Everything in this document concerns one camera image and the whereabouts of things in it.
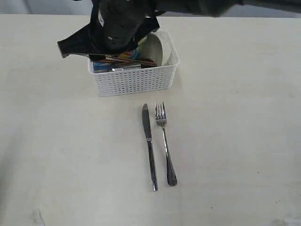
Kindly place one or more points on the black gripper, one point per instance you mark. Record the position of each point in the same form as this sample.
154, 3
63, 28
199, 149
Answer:
116, 26

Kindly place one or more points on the wooden chopstick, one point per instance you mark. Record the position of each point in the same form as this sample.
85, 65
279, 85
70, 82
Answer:
117, 61
122, 58

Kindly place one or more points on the white ceramic bowl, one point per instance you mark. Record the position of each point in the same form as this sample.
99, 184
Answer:
151, 49

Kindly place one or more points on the white plastic perforated basket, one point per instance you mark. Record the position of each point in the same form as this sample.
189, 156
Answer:
144, 79

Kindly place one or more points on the silver table knife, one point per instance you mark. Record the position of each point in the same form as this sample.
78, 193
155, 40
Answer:
147, 131

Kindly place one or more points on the silver metal fork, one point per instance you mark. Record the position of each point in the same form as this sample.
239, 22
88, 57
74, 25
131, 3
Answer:
161, 120

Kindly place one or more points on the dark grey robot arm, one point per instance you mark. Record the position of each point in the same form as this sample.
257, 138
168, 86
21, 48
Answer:
215, 8

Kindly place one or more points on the shiny metal cup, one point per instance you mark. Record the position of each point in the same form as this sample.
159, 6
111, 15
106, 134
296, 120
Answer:
119, 68

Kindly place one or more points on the blue chip bag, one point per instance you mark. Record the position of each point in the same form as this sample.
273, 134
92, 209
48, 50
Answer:
104, 65

